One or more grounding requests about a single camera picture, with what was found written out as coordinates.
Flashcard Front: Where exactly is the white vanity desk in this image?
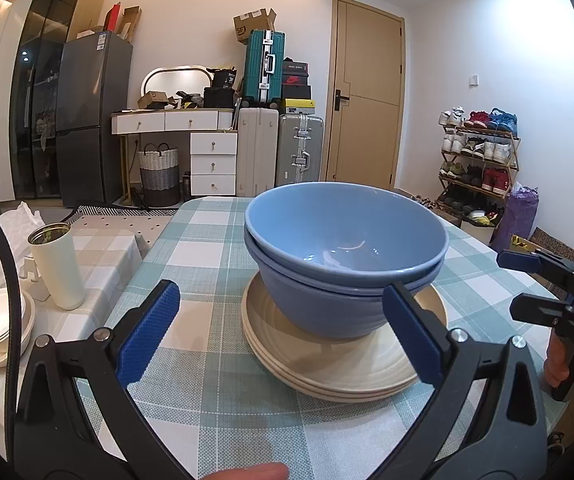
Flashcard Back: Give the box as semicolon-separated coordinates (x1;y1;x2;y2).
111;108;240;206

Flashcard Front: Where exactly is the oval mirror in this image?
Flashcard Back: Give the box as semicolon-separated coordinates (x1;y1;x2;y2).
141;64;213;109

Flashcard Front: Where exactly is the black storage box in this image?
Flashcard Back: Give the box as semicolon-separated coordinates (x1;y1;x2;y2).
203;87;240;109

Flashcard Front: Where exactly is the small cardboard box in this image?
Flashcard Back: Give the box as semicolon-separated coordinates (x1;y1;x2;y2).
138;91;168;110

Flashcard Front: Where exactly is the cream plate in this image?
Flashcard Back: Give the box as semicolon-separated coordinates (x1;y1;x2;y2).
241;271;449;387
252;345;428;404
244;330;438;396

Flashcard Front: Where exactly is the beige suitcase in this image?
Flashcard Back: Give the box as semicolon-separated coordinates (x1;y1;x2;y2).
237;106;280;198

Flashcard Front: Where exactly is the red flat box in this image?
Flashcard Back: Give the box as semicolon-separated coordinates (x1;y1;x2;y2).
104;4;124;33

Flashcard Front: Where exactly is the green checked tablecloth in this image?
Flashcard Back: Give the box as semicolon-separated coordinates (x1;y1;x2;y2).
74;195;574;480

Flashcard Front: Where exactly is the white trash bin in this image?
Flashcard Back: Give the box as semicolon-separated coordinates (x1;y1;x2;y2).
462;210;500;243

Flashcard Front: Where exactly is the black paper bag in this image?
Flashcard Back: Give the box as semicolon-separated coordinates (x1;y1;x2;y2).
211;69;239;92

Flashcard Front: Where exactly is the beige checked cloth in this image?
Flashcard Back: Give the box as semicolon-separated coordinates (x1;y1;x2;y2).
0;215;144;441

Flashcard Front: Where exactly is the open cardboard box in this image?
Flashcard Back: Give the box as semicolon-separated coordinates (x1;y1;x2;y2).
233;7;278;46

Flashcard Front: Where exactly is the white plastic holder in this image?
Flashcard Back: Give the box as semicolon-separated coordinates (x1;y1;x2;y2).
18;255;52;303

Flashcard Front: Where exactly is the bamboo shoe rack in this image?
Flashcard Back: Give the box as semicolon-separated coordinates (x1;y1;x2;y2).
437;107;522;221

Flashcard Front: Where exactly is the person's left hand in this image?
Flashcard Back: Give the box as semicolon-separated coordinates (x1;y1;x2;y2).
201;462;290;480

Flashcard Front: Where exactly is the large printed cardboard box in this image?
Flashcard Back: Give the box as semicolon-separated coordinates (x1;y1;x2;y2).
510;227;574;266

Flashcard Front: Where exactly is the black white patterned rug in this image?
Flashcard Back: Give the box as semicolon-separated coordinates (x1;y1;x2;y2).
62;201;184;241

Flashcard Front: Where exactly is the silver suitcase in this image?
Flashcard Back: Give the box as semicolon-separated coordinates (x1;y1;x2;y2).
275;114;325;188

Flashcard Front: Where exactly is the loose sneakers group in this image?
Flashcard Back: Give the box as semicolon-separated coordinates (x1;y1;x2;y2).
407;193;468;223

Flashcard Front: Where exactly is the purple bag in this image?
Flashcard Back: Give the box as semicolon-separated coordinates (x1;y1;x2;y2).
492;186;539;256

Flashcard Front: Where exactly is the grey refrigerator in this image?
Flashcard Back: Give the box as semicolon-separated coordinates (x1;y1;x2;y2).
56;30;134;208

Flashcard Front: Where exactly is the white thermos tumbler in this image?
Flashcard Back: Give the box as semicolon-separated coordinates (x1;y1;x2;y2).
28;223;86;311

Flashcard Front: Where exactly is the assorted racked shoes collection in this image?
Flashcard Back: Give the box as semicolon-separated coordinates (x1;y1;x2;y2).
438;106;519;213

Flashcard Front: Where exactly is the flat cardboard packaging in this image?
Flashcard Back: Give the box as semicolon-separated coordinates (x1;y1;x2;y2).
122;6;142;41

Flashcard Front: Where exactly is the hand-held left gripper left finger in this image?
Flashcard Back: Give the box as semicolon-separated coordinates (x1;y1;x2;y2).
12;280;198;480

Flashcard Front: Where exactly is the wooden door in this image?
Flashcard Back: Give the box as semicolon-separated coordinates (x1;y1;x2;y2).
331;0;408;192

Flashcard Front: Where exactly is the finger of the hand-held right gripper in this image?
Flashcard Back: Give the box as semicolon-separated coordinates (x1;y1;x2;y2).
497;249;574;306
510;292;574;334

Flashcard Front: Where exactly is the yellow black shoe box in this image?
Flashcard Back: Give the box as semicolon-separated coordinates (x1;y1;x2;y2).
279;99;315;116

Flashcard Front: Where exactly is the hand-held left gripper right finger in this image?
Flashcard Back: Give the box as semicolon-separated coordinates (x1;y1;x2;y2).
367;282;550;480

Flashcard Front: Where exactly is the dark glass cabinet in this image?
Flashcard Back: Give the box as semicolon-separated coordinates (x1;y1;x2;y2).
11;0;110;201

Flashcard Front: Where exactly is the teal suitcase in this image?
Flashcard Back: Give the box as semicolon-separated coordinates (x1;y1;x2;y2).
243;30;286;108

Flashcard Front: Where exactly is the blue bowl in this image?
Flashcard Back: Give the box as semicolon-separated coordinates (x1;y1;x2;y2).
243;183;450;293
244;232;443;339

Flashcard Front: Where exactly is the person's right hand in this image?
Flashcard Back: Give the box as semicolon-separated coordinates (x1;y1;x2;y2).
542;335;572;387

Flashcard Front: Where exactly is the woven laundry basket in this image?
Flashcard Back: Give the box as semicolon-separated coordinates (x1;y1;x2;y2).
138;142;182;206

